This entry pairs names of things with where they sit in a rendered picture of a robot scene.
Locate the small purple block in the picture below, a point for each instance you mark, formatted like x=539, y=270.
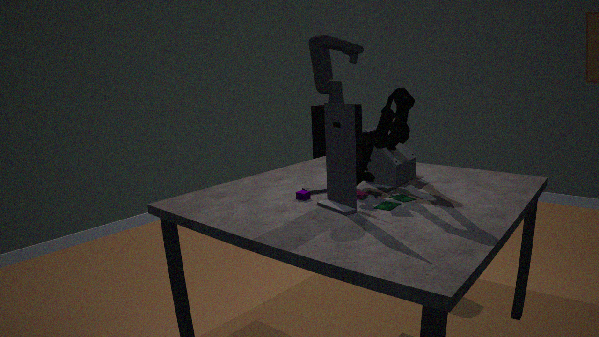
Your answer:
x=303, y=195

